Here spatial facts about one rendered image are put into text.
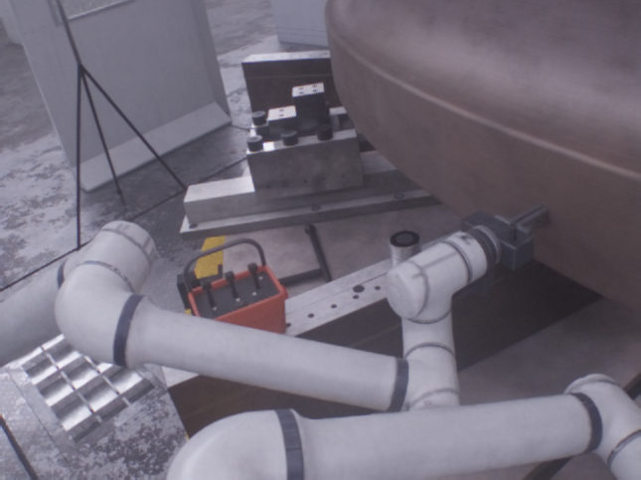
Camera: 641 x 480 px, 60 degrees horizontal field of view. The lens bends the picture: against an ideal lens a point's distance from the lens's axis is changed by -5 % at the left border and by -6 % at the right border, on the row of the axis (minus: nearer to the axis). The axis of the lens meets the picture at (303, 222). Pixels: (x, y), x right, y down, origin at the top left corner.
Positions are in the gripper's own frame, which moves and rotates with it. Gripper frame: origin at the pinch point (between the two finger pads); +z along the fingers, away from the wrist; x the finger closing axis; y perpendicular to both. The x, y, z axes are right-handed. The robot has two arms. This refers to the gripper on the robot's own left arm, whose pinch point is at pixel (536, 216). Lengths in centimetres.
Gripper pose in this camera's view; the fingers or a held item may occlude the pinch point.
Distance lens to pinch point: 115.1
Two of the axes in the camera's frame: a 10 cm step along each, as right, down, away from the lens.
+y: -1.7, -8.4, -5.2
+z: 8.5, -3.9, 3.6
